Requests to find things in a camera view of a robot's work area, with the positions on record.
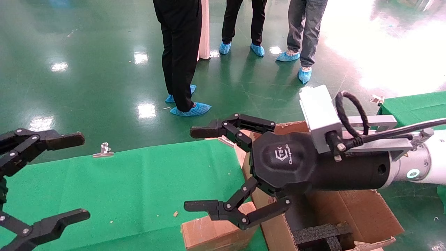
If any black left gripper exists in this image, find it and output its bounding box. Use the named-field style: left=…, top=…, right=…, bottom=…
left=0, top=128, right=91, bottom=251

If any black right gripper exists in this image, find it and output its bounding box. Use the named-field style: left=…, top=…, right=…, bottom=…
left=184, top=113, right=393, bottom=230

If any small taped cardboard box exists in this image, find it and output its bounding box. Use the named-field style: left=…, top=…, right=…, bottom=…
left=180, top=201, right=260, bottom=251

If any large open cardboard carton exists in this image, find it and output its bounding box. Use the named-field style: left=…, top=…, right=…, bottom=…
left=234, top=120, right=405, bottom=251

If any large green table cloth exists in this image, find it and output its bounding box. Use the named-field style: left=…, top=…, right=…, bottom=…
left=0, top=139, right=269, bottom=251

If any black foam insert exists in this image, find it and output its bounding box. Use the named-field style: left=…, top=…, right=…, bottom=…
left=292, top=223, right=356, bottom=251

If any person in black trousers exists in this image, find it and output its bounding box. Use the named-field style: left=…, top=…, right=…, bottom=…
left=152, top=0, right=212, bottom=117
left=219, top=0, right=268, bottom=57

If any person in grey jeans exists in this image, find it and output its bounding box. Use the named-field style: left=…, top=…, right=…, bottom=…
left=276, top=0, right=328, bottom=84

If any green plastic object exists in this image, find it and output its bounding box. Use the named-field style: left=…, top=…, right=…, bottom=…
left=437, top=185, right=446, bottom=214

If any black camera cable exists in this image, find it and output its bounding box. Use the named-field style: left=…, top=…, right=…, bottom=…
left=335, top=90, right=446, bottom=150

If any white post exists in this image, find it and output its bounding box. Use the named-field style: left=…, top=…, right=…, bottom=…
left=197, top=0, right=211, bottom=61

